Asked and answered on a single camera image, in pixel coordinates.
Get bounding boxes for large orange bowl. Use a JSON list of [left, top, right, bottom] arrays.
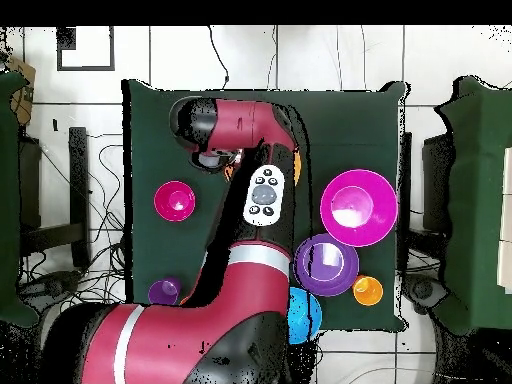
[[222, 149, 302, 186]]

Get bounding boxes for small red bowl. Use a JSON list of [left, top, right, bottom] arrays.
[[153, 180, 197, 223]]

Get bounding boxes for purple bowl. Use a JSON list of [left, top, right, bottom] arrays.
[[292, 233, 360, 298]]

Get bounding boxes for large blue bowl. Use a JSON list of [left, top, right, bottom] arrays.
[[287, 286, 324, 346]]

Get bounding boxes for large pink bowl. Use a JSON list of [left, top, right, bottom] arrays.
[[319, 169, 399, 248]]

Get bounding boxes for purple cup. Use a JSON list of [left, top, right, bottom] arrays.
[[147, 276, 182, 306]]

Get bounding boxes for dark green tablecloth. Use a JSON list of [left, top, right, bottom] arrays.
[[121, 78, 411, 334]]

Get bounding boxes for yellow-orange cup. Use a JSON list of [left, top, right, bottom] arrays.
[[351, 274, 384, 307]]

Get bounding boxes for green-covered side table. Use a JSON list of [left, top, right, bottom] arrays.
[[433, 75, 512, 337], [0, 70, 41, 329]]

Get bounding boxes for cardboard box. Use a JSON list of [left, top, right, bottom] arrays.
[[8, 55, 37, 126]]

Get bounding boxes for tangle of floor cables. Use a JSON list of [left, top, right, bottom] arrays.
[[19, 133, 133, 307]]

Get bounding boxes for black hanging cable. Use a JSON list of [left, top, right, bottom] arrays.
[[207, 26, 230, 90]]

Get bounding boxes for black square floor frame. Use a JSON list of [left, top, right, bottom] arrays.
[[56, 26, 116, 72]]

